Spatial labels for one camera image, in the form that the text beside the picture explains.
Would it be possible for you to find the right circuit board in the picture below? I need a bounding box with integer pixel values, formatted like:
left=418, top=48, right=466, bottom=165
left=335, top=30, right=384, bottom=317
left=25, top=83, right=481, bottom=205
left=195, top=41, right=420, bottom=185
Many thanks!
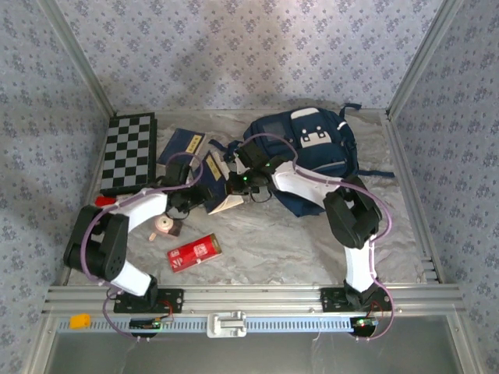
left=349, top=316, right=380, bottom=329

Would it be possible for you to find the black and grey chessboard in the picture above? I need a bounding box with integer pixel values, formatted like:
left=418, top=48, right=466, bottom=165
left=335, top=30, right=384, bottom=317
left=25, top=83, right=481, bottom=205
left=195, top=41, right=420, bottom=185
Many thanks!
left=99, top=112, right=157, bottom=196

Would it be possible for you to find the blue-grey slotted cable duct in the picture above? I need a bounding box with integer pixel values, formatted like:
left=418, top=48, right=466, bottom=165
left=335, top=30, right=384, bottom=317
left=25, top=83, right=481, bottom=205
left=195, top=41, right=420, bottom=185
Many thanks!
left=57, top=316, right=352, bottom=334

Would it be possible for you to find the white latch handle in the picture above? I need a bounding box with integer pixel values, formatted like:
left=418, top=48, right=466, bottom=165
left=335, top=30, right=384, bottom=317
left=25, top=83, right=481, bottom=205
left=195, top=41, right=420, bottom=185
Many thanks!
left=206, top=310, right=248, bottom=339

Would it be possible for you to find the aluminium front frame rail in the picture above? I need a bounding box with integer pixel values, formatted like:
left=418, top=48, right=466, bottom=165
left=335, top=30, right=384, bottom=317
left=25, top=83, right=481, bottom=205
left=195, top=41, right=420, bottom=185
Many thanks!
left=41, top=284, right=465, bottom=316

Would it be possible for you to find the blue book with yellow label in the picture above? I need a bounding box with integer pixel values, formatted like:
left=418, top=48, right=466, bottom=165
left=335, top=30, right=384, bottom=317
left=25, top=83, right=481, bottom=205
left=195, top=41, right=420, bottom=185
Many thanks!
left=157, top=128, right=207, bottom=167
left=200, top=150, right=246, bottom=216

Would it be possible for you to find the yellow connector block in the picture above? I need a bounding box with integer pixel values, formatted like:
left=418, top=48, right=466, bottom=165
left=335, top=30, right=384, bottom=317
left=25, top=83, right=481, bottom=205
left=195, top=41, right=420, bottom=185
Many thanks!
left=69, top=313, right=92, bottom=330

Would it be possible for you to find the aluminium corner post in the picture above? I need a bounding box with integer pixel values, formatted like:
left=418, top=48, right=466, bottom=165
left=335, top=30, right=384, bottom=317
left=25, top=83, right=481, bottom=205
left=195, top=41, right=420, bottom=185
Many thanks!
left=384, top=0, right=465, bottom=118
left=38, top=0, right=116, bottom=116

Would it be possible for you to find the grey metal front panel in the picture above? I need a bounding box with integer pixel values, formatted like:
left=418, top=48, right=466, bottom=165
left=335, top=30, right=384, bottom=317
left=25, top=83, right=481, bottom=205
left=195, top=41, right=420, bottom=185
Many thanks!
left=23, top=315, right=481, bottom=374

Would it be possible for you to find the circuit board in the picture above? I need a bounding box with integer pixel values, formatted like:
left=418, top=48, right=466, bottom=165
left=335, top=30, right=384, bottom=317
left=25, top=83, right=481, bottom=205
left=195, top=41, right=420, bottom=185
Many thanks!
left=349, top=316, right=380, bottom=329
left=129, top=318, right=163, bottom=333

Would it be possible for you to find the navy blue backpack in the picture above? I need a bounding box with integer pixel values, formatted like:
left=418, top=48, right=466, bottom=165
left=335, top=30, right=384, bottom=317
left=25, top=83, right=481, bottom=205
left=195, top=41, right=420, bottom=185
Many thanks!
left=228, top=103, right=395, bottom=218

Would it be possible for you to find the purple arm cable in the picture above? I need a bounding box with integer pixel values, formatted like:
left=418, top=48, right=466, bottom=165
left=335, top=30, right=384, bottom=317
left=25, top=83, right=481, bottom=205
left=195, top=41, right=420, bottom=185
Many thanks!
left=243, top=132, right=395, bottom=344
left=80, top=151, right=206, bottom=344

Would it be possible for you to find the red rectangular pencil case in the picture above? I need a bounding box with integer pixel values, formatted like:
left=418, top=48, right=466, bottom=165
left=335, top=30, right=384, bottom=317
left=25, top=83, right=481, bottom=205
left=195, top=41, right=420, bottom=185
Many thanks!
left=167, top=233, right=224, bottom=274

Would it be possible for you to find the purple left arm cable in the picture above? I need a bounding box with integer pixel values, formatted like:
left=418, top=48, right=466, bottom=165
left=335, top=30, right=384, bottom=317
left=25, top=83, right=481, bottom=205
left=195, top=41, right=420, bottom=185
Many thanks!
left=80, top=151, right=206, bottom=344

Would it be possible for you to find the aluminium side rail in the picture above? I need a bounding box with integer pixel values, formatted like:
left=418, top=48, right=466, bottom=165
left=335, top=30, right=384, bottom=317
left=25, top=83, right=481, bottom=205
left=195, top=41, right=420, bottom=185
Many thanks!
left=58, top=111, right=111, bottom=286
left=384, top=112, right=446, bottom=284

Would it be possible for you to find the left circuit board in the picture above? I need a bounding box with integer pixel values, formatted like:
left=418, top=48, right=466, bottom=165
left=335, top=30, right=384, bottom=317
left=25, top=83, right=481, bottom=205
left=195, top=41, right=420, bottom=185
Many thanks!
left=129, top=318, right=163, bottom=333

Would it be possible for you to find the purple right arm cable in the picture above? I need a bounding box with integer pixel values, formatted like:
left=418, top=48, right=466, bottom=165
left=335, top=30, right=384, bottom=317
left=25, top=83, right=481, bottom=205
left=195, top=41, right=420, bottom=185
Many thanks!
left=243, top=132, right=395, bottom=344

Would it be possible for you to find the pink round tape dispenser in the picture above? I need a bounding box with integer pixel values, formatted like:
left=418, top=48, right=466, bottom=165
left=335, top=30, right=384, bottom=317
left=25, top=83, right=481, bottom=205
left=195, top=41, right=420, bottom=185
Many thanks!
left=147, top=215, right=183, bottom=242

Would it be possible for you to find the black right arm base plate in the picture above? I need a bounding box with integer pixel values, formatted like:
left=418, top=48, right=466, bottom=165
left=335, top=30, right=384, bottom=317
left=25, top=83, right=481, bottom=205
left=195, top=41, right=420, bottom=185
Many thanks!
left=319, top=287, right=393, bottom=312

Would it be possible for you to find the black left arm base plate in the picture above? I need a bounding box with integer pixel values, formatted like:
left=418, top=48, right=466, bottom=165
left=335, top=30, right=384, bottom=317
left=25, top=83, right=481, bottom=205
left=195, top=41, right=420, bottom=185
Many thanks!
left=112, top=288, right=185, bottom=315

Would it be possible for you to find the aluminium rear rail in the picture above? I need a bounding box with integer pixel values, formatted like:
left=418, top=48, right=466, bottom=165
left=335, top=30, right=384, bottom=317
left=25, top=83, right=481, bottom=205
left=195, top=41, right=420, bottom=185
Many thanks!
left=111, top=108, right=390, bottom=115

